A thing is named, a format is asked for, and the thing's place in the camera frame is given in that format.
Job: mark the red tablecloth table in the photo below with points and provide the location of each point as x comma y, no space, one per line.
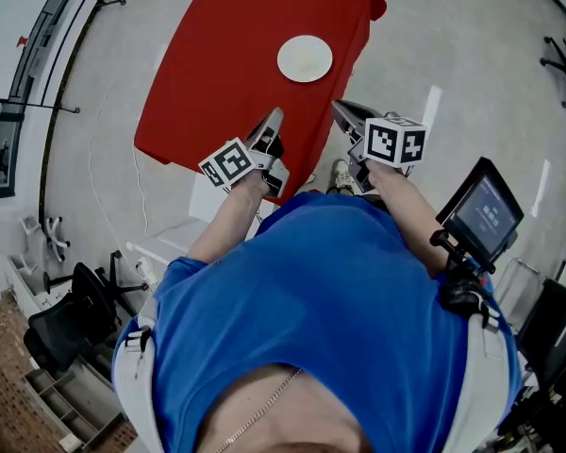
226,64

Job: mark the person's right shoe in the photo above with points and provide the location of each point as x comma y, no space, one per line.
342,175

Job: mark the whiteboard with black stand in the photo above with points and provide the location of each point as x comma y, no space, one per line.
9,31

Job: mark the person's right forearm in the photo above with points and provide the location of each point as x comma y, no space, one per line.
405,215

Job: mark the person's blue shirt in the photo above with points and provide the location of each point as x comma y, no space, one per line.
311,290

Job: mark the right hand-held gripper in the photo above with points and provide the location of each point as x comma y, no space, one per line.
391,142

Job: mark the white chair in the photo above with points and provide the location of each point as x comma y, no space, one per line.
56,234

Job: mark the white round plate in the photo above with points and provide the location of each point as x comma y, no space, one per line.
285,57

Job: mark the person's left forearm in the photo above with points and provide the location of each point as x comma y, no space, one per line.
226,220

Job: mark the white power strip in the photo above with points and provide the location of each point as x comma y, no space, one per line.
147,272

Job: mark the person's chin and neck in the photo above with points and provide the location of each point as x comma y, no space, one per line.
302,413

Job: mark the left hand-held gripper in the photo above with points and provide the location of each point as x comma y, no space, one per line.
231,161

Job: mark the black box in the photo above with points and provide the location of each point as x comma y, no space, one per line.
556,333

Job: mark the black monitor screen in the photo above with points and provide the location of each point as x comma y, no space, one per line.
486,215

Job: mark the grey compartment tray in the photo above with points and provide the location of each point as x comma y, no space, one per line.
66,408

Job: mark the white low cabinet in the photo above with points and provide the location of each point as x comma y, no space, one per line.
26,290

